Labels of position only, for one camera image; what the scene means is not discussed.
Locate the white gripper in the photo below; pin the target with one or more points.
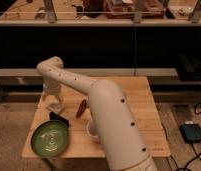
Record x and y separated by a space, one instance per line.
53 92

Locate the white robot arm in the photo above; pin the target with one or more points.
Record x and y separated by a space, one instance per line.
116 127

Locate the green ceramic bowl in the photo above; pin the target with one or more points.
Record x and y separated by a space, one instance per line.
50 139

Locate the small black object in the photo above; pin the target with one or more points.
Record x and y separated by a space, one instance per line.
54 116

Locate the wooden table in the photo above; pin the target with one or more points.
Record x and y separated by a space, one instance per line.
142 104

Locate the red brown sausage toy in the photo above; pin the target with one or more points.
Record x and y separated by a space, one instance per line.
82 108

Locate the long wooden shelf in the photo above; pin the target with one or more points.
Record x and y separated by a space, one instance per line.
154 72

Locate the white plastic cup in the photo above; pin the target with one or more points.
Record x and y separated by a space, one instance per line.
91 131

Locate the cluttered workbench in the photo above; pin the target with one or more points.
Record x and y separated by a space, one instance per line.
100 12

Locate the black foot pedal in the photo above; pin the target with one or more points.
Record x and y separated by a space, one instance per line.
191 133

